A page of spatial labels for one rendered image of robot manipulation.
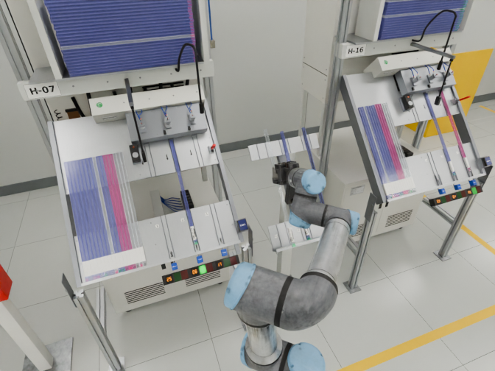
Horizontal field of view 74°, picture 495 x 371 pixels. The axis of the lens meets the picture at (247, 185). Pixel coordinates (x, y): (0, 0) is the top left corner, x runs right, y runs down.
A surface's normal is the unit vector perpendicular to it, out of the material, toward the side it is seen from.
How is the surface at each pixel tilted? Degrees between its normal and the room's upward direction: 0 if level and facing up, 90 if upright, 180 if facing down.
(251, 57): 90
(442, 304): 0
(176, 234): 42
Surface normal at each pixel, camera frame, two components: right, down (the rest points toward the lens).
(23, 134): 0.34, 0.55
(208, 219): 0.22, -0.22
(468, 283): -0.02, -0.80
